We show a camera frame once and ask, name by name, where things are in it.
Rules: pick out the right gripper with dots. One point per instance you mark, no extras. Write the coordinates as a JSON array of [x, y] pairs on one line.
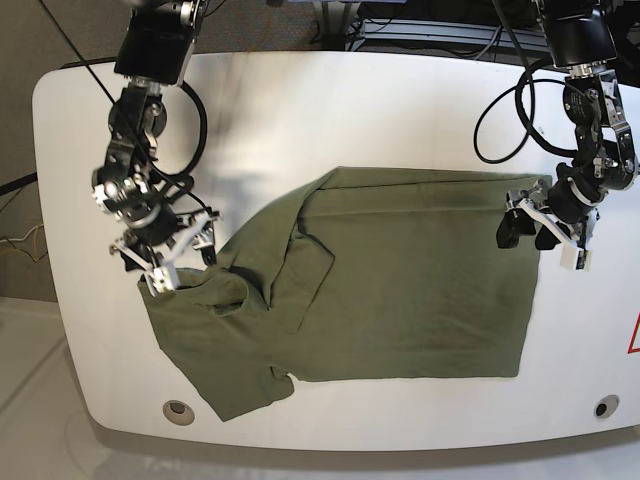
[[167, 237]]

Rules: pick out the left table grommet hole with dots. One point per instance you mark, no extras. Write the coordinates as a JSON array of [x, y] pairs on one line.
[[178, 413]]

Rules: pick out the red triangle warning sticker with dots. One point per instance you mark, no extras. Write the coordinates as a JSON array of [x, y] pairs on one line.
[[634, 345]]

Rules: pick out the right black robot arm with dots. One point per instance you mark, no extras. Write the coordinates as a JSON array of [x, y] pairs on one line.
[[130, 186]]

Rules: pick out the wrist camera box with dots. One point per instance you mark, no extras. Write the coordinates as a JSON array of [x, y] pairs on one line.
[[162, 279], [575, 259]]

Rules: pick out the olive green T-shirt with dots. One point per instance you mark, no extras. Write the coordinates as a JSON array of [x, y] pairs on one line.
[[364, 273]]

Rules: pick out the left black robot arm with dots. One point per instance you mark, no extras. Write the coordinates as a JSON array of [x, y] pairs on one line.
[[579, 40]]

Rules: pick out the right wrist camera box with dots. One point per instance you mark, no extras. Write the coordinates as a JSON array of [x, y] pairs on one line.
[[162, 279]]

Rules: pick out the right table grommet hole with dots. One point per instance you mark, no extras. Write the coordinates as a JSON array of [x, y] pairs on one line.
[[607, 406]]

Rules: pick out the table grommet hole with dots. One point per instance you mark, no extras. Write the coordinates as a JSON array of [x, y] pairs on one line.
[[178, 413], [607, 406]]

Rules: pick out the aluminium frame rack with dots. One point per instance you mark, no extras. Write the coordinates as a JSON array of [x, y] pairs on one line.
[[352, 25]]

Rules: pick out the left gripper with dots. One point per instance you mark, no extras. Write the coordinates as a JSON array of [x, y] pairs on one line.
[[553, 215]]

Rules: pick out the black bar behind table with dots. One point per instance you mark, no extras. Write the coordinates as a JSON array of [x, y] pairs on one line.
[[92, 62]]

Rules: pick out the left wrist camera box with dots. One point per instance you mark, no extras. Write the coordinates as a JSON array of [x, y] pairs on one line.
[[575, 259]]

